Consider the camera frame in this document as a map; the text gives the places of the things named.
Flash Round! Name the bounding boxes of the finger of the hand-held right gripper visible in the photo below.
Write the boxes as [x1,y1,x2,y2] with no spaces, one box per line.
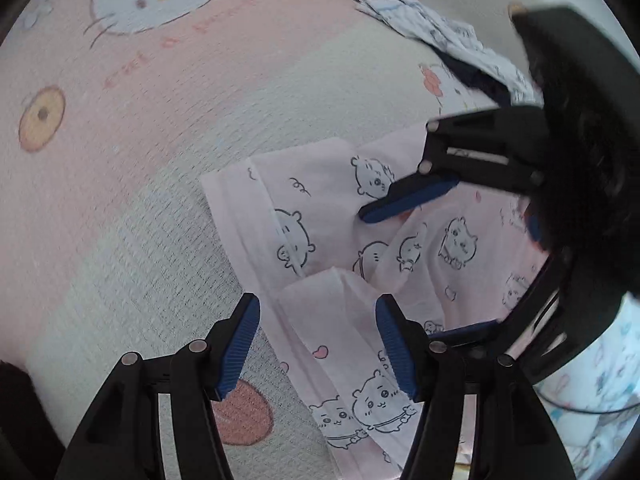
[357,105,548,226]
[425,250,573,386]

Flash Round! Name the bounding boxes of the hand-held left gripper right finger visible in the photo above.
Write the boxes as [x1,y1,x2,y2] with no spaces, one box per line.
[375,294,571,480]

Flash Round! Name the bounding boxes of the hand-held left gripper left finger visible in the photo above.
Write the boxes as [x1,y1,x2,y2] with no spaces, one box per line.
[55,292,262,480]

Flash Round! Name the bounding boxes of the pink bear print pajama pants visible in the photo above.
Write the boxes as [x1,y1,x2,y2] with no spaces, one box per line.
[200,125,556,480]

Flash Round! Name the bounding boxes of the person's white printed pajamas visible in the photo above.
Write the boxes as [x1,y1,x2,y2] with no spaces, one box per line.
[537,305,640,480]

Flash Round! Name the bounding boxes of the pink and cream printed blanket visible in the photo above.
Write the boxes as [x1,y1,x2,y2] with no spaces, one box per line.
[0,0,640,480]

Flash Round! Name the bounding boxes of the black cable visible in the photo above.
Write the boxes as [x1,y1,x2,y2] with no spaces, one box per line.
[537,385,640,416]

